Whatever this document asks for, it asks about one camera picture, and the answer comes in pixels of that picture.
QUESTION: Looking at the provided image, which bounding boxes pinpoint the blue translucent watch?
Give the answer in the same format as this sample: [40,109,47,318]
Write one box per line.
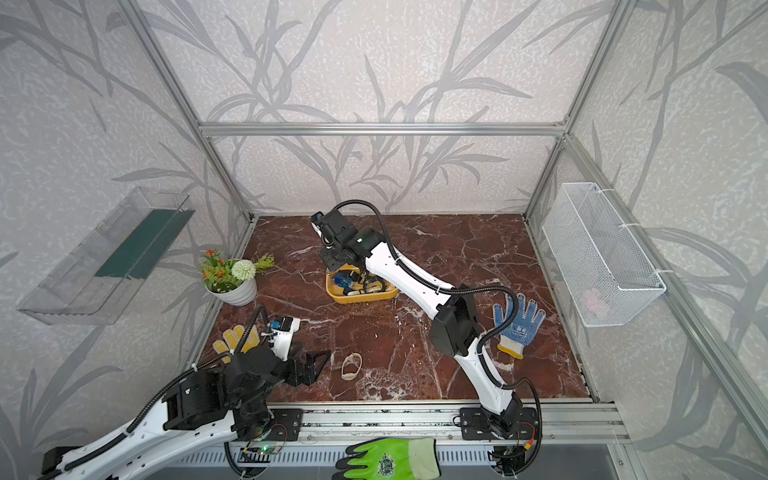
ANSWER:
[333,270,363,295]

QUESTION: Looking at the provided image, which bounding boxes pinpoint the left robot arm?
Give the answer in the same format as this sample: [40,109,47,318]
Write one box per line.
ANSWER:
[41,305,331,479]

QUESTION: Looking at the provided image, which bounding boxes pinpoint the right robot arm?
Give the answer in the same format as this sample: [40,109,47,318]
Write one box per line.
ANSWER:
[311,199,535,439]

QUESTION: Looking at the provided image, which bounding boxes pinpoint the yellow plastic storage box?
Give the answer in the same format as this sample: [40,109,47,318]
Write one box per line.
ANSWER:
[325,265,399,304]

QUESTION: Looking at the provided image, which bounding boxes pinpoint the yellow work glove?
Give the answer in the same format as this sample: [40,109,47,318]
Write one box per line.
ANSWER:
[212,325,260,354]

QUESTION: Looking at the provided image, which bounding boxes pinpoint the potted artificial flower plant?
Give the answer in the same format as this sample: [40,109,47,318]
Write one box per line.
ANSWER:
[201,249,275,306]

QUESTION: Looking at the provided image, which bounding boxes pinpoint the green work glove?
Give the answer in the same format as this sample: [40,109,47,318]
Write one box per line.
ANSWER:
[332,437,441,480]

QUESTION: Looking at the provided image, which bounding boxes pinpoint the blue dotted work glove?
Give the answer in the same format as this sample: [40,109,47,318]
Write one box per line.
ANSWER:
[493,293,546,359]

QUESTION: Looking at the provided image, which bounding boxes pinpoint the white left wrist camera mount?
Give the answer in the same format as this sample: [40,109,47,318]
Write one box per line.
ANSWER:
[266,316,301,361]

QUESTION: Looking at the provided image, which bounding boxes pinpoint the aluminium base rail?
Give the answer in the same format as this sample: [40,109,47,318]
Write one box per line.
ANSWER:
[269,399,631,446]

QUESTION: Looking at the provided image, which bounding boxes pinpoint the horizontal aluminium frame bar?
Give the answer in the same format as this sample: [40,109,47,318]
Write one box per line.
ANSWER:
[198,122,565,137]

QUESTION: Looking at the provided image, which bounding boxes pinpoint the clear acrylic wall shelf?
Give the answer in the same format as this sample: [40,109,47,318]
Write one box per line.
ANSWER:
[18,187,195,326]

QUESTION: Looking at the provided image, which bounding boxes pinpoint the aluminium frame post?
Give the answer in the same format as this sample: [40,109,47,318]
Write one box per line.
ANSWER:
[117,0,255,222]

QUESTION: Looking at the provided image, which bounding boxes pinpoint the white wire mesh basket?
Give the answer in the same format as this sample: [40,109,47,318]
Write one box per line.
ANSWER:
[542,182,666,328]

